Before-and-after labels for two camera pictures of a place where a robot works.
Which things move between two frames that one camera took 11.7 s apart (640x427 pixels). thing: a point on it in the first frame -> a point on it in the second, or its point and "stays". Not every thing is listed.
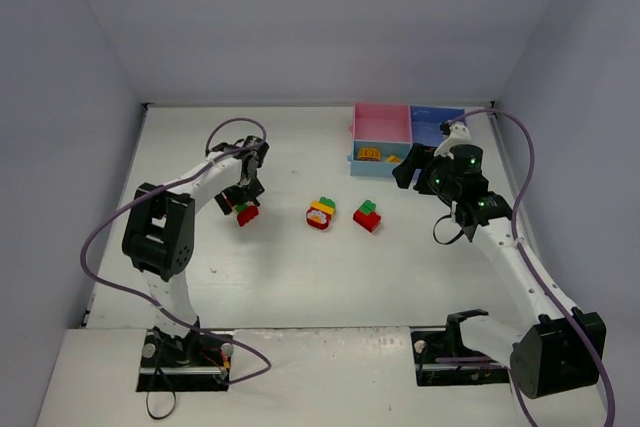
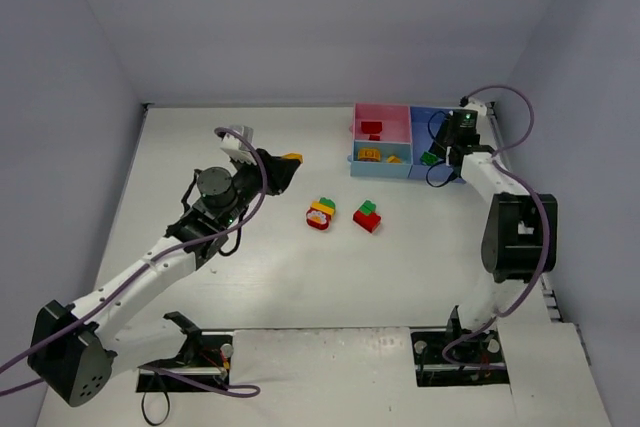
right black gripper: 417,167 -> 444,145
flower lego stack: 320,212 stays
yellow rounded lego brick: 369,154 stays
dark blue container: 426,123 stays
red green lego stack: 367,217 stays
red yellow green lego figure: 245,213 -> 294,155
